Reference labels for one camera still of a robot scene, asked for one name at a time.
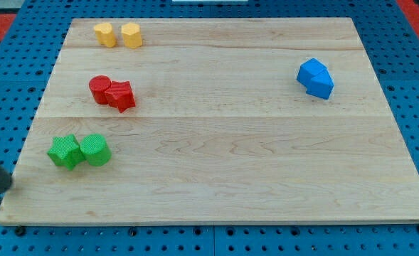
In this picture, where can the green cylinder block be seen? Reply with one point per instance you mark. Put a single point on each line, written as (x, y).
(95, 150)

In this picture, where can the green star block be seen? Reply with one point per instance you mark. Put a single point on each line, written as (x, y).
(65, 151)

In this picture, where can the red star block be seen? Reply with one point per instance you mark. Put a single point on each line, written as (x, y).
(120, 96)

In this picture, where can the wooden board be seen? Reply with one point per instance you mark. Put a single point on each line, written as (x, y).
(222, 132)

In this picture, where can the blue cube block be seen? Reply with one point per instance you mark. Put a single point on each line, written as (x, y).
(308, 70)

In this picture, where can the red cylinder block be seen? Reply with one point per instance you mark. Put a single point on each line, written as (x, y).
(98, 85)

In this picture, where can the blue wedge block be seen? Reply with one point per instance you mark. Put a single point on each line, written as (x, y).
(320, 85)

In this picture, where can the yellow hexagon block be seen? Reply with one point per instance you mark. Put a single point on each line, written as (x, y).
(131, 34)

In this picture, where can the yellow heart block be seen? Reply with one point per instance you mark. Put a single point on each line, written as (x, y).
(105, 34)

